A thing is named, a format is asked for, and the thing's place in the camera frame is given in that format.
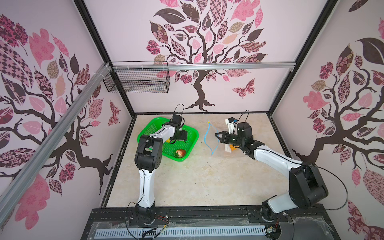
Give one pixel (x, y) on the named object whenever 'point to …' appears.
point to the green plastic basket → (169, 149)
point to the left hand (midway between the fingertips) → (181, 137)
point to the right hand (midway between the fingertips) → (216, 132)
